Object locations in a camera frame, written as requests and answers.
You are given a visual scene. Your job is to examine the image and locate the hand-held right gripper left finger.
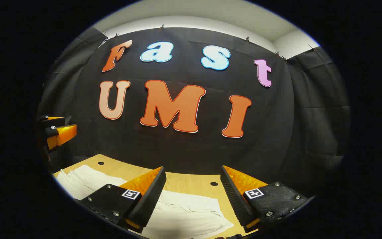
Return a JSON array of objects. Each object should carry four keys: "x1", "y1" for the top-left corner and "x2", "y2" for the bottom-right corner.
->
[{"x1": 80, "y1": 166, "x2": 167, "y2": 234}]

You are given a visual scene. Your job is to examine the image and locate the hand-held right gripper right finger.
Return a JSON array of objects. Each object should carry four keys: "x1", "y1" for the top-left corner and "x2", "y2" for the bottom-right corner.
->
[{"x1": 220, "y1": 165, "x2": 314, "y2": 234}]

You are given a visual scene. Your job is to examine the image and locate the white jeans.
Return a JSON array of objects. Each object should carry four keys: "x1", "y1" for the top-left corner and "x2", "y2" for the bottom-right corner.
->
[{"x1": 54, "y1": 164, "x2": 234, "y2": 239}]

